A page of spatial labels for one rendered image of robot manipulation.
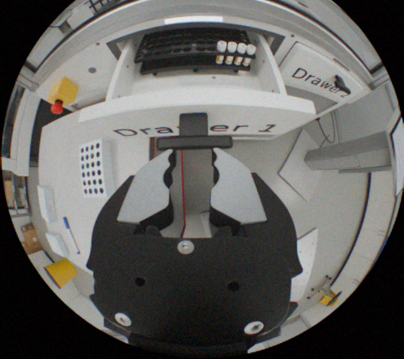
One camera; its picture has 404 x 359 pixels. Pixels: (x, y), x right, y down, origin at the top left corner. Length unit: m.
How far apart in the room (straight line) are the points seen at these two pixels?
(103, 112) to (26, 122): 0.72
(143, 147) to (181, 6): 0.27
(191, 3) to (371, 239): 3.19
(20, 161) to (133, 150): 0.67
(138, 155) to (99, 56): 0.23
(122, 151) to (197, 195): 0.80
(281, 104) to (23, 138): 0.89
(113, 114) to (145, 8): 0.15
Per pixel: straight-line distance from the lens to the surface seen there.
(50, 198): 0.61
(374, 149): 0.92
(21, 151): 0.83
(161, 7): 0.22
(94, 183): 0.34
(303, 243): 0.45
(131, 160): 0.32
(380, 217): 2.99
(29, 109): 0.87
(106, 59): 0.31
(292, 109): 0.16
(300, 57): 0.29
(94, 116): 0.17
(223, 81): 0.24
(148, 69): 0.24
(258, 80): 0.28
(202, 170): 1.04
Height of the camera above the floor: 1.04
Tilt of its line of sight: 84 degrees down
